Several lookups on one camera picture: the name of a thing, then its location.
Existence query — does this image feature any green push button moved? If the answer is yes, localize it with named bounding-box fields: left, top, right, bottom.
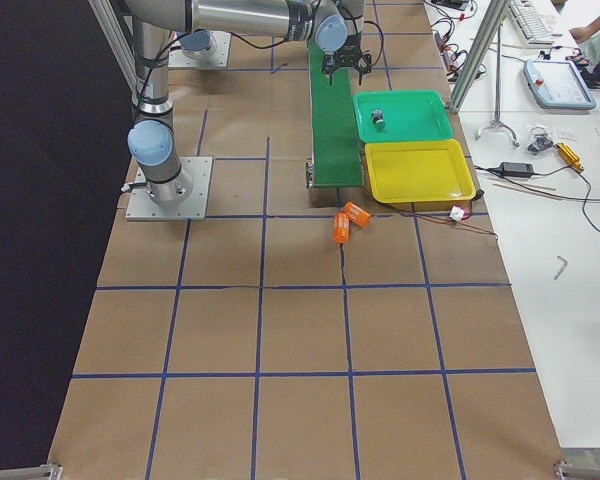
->
left=371, top=109, right=385, bottom=131

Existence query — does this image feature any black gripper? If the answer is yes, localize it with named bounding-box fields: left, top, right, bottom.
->
left=321, top=42, right=371, bottom=85

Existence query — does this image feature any gold resistor block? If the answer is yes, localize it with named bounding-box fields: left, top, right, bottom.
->
left=556, top=142, right=584, bottom=172

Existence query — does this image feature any white keyboard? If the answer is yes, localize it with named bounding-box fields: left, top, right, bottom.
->
left=508, top=0, right=556, bottom=47

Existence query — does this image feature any allen key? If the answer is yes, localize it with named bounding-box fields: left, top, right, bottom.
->
left=553, top=255, right=568, bottom=280

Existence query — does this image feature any green conveyor belt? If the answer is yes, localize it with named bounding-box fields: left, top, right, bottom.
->
left=306, top=43, right=363, bottom=188

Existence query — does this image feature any teach pendant tablet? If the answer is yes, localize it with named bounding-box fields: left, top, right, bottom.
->
left=523, top=60, right=596, bottom=111

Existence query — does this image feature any metal rod stand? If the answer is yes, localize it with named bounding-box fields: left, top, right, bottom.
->
left=475, top=23, right=519, bottom=148

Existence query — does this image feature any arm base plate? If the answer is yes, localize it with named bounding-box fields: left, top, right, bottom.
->
left=169, top=30, right=231, bottom=70
left=125, top=157, right=213, bottom=221

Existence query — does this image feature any black power adapter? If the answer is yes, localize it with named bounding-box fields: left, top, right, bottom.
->
left=499, top=162, right=535, bottom=178

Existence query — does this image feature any yellow plastic tray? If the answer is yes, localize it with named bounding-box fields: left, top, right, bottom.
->
left=365, top=139, right=476, bottom=204

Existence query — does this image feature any green plastic tray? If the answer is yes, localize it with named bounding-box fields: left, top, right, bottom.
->
left=353, top=90, right=453, bottom=143

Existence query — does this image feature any orange cylinder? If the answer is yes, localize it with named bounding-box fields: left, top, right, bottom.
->
left=342, top=201, right=372, bottom=228
left=332, top=212, right=350, bottom=244

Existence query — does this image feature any aluminium frame post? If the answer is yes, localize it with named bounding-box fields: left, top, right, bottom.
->
left=448, top=0, right=509, bottom=113

